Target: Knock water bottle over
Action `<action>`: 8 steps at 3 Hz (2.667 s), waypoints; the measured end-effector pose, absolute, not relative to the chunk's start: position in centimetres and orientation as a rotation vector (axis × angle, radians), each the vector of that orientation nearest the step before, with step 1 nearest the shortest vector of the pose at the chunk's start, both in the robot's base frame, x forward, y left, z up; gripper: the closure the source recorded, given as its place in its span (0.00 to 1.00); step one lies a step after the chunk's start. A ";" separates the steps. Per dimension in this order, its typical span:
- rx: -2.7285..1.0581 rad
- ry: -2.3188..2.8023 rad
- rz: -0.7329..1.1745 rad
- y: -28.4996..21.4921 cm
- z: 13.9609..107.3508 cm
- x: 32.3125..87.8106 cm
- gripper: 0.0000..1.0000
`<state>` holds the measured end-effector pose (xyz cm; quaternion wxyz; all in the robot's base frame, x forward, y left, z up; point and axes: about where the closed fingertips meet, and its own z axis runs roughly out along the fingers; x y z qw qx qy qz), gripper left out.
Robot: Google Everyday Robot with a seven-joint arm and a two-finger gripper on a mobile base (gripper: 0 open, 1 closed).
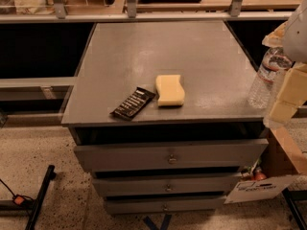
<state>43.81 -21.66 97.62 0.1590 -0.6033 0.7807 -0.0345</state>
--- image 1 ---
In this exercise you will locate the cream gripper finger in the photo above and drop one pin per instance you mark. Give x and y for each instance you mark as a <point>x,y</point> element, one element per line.
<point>274,39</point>
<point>291,95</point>

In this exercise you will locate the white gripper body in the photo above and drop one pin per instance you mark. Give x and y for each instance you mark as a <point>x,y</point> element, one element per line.
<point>296,37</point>

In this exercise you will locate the clear plastic water bottle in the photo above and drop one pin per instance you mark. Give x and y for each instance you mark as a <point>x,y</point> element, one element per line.
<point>273,62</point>

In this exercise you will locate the orange bottle in box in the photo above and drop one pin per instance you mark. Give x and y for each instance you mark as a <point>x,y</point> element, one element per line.
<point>258,174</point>

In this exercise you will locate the brown cardboard box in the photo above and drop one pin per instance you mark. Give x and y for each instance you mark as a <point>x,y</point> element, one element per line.
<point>282,163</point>

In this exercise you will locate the top grey drawer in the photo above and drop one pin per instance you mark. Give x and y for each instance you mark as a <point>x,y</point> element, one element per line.
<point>169,155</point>

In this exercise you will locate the grey drawer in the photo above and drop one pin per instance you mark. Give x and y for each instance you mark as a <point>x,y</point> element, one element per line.
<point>169,155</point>
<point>166,184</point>
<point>164,204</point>

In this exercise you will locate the yellow sponge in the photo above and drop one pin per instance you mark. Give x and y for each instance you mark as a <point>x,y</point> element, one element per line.
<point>170,91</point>

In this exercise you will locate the middle grey drawer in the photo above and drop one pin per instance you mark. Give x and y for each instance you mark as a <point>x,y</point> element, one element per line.
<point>166,184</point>

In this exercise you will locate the grey drawer cabinet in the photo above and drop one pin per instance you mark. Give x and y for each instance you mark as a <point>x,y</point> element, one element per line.
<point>215,74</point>

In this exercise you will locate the black snack wrapper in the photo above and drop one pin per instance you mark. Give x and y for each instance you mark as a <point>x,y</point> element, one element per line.
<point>133,104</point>

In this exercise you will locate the bottom grey drawer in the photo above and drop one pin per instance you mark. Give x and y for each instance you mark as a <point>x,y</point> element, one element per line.
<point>164,204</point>

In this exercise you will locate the black metal stand leg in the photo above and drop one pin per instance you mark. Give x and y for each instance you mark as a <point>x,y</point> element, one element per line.
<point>48,177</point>

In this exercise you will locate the grey metal rail frame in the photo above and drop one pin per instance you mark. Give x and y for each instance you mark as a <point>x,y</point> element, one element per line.
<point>43,11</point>

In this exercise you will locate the orange cable tag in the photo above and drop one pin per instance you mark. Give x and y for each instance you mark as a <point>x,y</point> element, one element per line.
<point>18,199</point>

